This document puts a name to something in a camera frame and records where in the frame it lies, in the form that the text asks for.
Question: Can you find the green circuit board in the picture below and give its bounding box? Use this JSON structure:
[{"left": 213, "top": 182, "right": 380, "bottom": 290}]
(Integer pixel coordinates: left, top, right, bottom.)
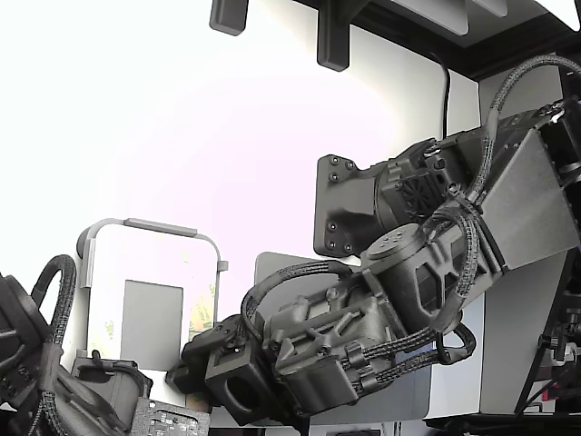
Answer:
[{"left": 130, "top": 397, "right": 212, "bottom": 436}]

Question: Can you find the grey flat mat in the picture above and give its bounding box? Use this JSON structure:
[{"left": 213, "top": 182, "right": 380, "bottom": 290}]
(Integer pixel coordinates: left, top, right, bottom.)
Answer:
[{"left": 252, "top": 252, "right": 432, "bottom": 421}]

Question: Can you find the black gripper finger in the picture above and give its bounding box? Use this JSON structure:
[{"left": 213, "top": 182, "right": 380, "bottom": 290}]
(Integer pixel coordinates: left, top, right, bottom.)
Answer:
[
  {"left": 165, "top": 360, "right": 210, "bottom": 395},
  {"left": 182, "top": 332, "right": 208, "bottom": 365}
]

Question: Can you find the long braided arm cable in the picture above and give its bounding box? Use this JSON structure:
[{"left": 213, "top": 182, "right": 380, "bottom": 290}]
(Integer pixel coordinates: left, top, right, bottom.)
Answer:
[{"left": 467, "top": 52, "right": 581, "bottom": 210}]

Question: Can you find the white overhead panel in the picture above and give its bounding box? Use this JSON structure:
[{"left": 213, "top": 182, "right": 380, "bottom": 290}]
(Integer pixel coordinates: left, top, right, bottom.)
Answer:
[{"left": 392, "top": 0, "right": 470, "bottom": 36}]

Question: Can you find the thin black cable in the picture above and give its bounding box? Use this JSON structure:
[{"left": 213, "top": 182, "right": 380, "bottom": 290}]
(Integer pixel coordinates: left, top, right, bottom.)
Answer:
[{"left": 426, "top": 48, "right": 451, "bottom": 142}]

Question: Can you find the black overhead frame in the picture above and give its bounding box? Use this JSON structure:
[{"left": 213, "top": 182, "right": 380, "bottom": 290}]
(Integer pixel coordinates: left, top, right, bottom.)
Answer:
[{"left": 290, "top": 0, "right": 581, "bottom": 83}]

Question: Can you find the black camera mount cube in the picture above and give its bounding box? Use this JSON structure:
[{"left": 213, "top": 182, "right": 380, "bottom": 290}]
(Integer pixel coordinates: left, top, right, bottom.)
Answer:
[{"left": 204, "top": 347, "right": 273, "bottom": 426}]

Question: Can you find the black stand leg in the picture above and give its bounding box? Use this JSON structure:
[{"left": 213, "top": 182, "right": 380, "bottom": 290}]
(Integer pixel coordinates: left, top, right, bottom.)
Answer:
[{"left": 512, "top": 253, "right": 581, "bottom": 417}]

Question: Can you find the dark gripper with cable hook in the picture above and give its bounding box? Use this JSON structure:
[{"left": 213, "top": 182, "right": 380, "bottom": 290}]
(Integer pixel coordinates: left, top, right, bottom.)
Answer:
[{"left": 71, "top": 349, "right": 153, "bottom": 428}]

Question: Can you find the black clamp hardware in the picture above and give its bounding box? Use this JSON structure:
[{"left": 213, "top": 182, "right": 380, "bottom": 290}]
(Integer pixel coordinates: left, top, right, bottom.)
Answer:
[{"left": 539, "top": 308, "right": 581, "bottom": 401}]

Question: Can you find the white panel with grey screen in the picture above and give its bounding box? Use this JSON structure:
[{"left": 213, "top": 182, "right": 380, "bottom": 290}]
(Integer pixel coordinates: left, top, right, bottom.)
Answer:
[{"left": 88, "top": 225, "right": 220, "bottom": 396}]

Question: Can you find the grey printed fixture stand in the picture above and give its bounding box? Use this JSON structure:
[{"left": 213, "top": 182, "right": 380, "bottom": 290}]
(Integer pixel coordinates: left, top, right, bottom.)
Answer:
[{"left": 74, "top": 216, "right": 231, "bottom": 378}]

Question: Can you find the braided cable bundle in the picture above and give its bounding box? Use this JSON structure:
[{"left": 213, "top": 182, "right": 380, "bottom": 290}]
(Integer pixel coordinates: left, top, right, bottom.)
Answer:
[{"left": 344, "top": 322, "right": 478, "bottom": 396}]

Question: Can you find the braided wrist cable loop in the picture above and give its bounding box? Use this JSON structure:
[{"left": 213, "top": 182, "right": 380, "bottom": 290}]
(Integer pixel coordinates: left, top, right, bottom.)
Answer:
[{"left": 240, "top": 261, "right": 358, "bottom": 351}]

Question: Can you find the short black bracket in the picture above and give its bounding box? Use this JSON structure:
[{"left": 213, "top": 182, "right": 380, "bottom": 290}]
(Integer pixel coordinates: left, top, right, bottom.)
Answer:
[{"left": 208, "top": 0, "right": 250, "bottom": 36}]

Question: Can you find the long black bracket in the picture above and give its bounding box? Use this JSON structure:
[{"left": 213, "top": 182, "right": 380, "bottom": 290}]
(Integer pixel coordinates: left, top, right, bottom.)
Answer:
[{"left": 316, "top": 0, "right": 351, "bottom": 73}]

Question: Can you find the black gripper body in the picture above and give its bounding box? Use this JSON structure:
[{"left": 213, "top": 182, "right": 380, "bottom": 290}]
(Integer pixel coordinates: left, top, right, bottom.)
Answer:
[{"left": 199, "top": 316, "right": 256, "bottom": 363}]

